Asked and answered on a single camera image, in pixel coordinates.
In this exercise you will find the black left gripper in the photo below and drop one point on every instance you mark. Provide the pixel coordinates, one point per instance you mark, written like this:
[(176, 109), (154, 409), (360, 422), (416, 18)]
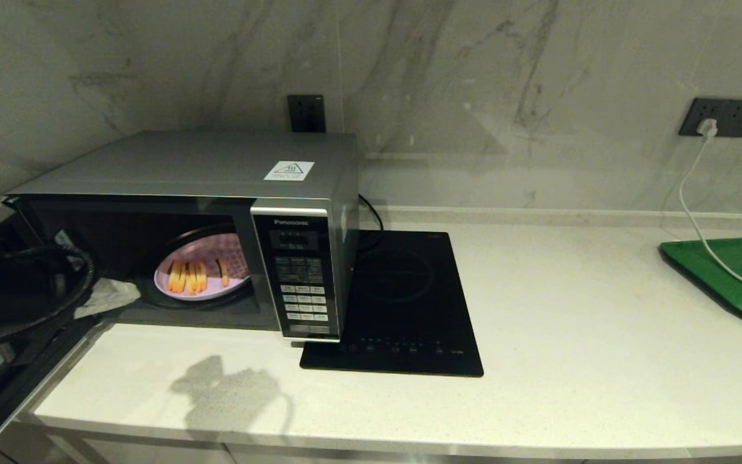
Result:
[(17, 283)]

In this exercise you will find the purple round plate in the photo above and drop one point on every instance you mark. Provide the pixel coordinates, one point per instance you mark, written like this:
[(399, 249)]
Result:
[(229, 251)]

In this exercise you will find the silver Panasonic microwave oven body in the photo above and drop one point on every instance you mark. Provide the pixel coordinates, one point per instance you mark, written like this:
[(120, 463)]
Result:
[(184, 161)]

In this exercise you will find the orange french fry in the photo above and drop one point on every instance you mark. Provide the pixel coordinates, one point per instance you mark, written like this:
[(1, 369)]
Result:
[(200, 277), (223, 273), (180, 278), (190, 278), (172, 277)]

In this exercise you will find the white warning sticker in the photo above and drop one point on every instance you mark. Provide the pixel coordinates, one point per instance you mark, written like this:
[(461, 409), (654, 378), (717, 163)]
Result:
[(289, 170)]

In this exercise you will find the black induction cooktop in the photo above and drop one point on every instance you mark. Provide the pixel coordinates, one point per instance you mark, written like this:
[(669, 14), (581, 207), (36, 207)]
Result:
[(403, 290)]

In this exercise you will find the white power plug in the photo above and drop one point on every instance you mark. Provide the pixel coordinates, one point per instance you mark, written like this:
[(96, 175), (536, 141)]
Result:
[(706, 129)]

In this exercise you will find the small black wall socket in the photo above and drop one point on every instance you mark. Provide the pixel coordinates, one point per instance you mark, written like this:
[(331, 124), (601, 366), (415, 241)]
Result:
[(307, 113)]

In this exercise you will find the wide black wall socket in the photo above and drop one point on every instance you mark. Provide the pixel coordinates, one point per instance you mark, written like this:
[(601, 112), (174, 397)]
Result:
[(735, 117)]

